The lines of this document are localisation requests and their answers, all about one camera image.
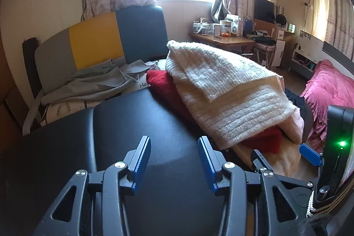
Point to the low white shelf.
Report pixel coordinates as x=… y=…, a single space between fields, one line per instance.
x=302 y=62

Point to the tan cloth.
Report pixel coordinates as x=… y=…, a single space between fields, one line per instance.
x=276 y=162

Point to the small lit display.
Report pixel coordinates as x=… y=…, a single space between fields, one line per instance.
x=291 y=28

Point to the red fuzzy sweater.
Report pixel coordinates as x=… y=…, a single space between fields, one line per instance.
x=163 y=84

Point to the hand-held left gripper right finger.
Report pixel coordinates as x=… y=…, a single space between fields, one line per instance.
x=207 y=167

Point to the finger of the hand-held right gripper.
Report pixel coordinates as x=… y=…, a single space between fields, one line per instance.
x=258 y=161
x=311 y=155

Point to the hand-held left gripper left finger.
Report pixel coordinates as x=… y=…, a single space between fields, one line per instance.
x=141 y=162

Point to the light pink garment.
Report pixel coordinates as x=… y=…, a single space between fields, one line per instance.
x=294 y=125

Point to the cream ribbed knit sweater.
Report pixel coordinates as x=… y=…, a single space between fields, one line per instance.
x=243 y=117

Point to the grey hanging cloth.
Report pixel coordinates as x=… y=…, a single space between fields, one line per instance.
x=218 y=8

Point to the wooden desk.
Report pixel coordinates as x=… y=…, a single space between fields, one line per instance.
x=221 y=41

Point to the blue bag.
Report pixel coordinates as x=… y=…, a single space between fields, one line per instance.
x=247 y=26

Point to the oranges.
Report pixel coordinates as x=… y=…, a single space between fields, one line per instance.
x=226 y=34

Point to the grey yellow blue cushion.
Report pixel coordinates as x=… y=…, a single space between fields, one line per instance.
x=91 y=40

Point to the black round fan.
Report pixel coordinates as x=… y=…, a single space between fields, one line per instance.
x=281 y=19

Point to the office chair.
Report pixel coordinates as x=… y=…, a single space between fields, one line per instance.
x=262 y=45

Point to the white printed cushion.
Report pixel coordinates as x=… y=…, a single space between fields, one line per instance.
x=66 y=110

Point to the black monitor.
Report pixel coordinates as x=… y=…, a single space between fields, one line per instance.
x=264 y=9

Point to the pink bedding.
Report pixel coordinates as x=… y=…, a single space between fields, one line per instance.
x=326 y=92

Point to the white cabinet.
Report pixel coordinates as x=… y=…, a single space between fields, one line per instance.
x=280 y=48

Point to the grey hoodie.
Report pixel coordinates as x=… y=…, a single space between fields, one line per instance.
x=91 y=81

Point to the dark navy garment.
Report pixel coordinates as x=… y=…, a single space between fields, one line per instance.
x=296 y=99

